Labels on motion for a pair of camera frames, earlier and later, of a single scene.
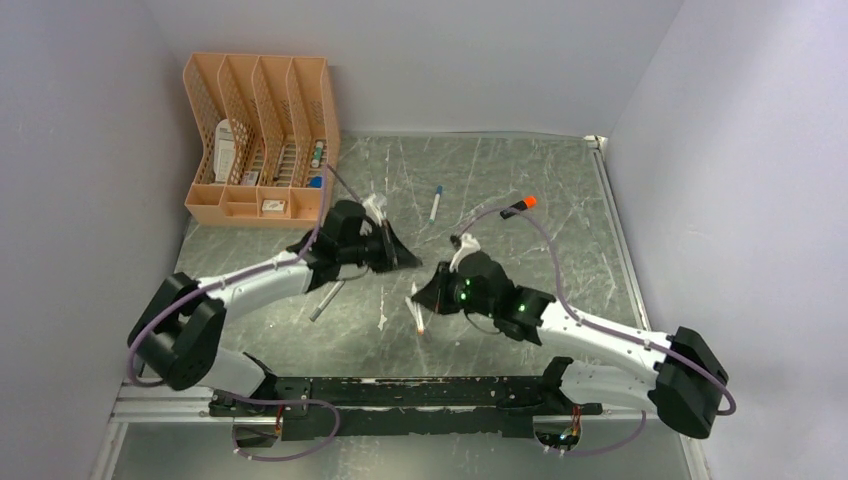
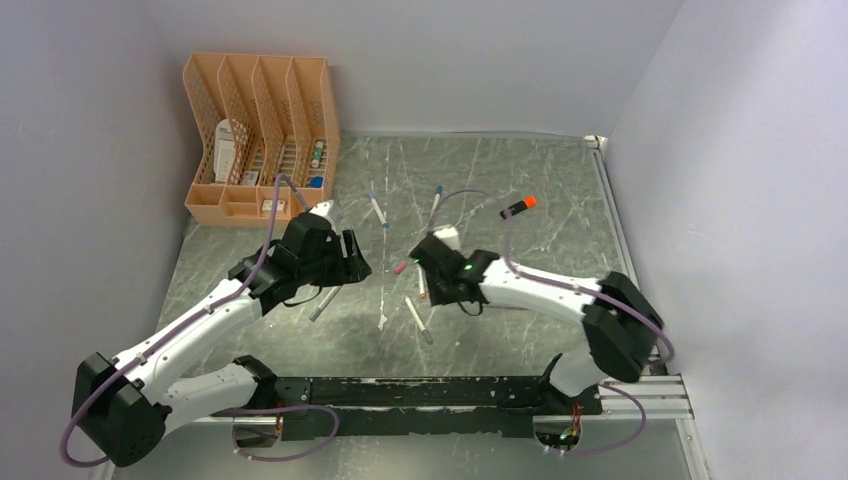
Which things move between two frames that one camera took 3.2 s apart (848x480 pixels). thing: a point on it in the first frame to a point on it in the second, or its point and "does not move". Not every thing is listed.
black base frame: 358,407 does not move
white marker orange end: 420,326 to 422,292
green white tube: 317,154 does not move
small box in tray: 273,206 does not move
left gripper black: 399,255 to 354,268
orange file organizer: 270,132 does not move
